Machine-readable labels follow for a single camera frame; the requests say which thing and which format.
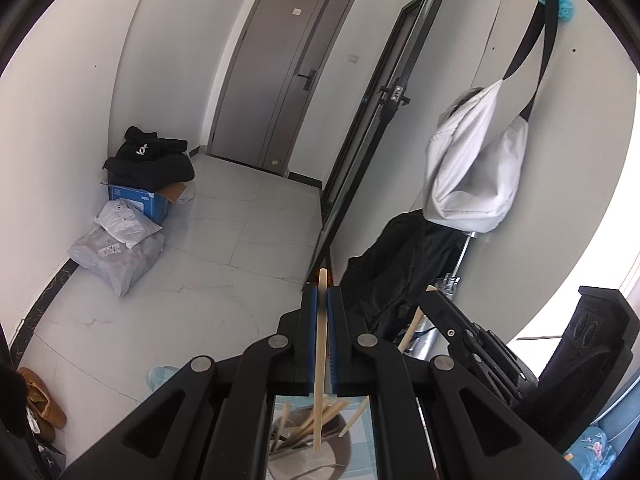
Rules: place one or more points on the white shoulder bag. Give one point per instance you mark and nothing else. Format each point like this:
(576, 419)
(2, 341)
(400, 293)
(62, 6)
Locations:
(470, 175)

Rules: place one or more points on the grey plastic parcel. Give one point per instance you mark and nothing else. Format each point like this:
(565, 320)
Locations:
(120, 265)

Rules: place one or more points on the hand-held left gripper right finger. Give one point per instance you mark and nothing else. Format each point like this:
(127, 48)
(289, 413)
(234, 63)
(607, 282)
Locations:
(332, 360)

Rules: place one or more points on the black jacket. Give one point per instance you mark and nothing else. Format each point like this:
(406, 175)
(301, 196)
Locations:
(145, 165)

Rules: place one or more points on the blue cardboard box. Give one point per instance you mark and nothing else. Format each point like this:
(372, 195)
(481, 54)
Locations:
(150, 202)

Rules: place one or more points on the pile of beige chopsticks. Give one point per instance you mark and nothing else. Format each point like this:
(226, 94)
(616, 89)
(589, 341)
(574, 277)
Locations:
(334, 410)

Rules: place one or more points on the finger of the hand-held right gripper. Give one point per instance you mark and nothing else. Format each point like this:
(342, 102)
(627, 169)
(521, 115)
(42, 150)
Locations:
(465, 330)

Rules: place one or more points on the blue bath sponge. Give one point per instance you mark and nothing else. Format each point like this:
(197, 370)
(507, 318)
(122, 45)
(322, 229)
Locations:
(565, 7)

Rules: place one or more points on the silver folding umbrella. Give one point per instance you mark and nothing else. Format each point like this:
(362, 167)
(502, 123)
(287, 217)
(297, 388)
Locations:
(452, 282)

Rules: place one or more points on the black framed glass door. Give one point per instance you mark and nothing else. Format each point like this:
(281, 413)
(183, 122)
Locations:
(370, 125)

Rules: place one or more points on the blue floral cloth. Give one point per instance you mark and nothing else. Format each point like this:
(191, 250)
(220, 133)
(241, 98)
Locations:
(592, 452)

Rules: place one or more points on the white utensil holder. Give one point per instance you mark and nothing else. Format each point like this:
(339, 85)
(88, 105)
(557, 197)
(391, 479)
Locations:
(340, 455)

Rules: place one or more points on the black backpack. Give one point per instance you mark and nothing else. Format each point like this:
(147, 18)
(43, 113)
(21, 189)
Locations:
(390, 270)

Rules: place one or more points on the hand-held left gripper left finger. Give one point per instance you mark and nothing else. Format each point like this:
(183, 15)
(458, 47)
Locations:
(311, 340)

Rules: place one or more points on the white plastic parcel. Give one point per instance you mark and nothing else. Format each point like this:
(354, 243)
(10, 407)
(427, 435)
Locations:
(125, 222)

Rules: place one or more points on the grey door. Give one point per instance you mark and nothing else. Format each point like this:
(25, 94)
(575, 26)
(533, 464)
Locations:
(265, 85)

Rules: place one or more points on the beige wooden chopstick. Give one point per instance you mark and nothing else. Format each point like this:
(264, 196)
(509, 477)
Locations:
(320, 410)
(412, 327)

